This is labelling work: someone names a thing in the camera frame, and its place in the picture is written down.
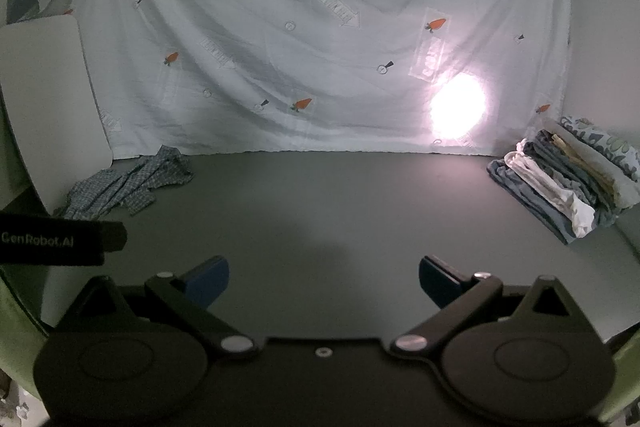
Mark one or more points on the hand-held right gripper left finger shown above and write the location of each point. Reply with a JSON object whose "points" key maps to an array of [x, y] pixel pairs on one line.
{"points": [[207, 282]]}

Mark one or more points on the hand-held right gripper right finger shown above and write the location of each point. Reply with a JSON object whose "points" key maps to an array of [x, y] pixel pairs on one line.
{"points": [[432, 282]]}

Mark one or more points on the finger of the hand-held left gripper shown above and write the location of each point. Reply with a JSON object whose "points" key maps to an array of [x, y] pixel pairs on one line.
{"points": [[115, 237]]}

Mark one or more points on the checkered shirt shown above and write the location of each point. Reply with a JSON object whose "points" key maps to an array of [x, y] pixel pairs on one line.
{"points": [[125, 187]]}

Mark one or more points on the folded blue-grey cloth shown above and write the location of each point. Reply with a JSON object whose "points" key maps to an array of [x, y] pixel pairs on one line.
{"points": [[530, 202]]}

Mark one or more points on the white rounded board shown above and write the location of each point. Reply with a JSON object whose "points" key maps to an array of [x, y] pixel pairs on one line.
{"points": [[45, 97]]}

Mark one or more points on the folded dark grey cloth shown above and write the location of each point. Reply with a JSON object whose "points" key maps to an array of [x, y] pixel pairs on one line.
{"points": [[565, 162]]}

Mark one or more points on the folded beige cloth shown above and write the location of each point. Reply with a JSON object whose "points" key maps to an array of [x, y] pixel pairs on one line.
{"points": [[605, 174]]}

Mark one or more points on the folded floral cloth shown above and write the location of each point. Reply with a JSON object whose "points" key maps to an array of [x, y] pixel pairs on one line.
{"points": [[615, 147]]}

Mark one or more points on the white carrot print sheet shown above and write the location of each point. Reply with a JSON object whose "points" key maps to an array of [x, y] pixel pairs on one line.
{"points": [[300, 57]]}

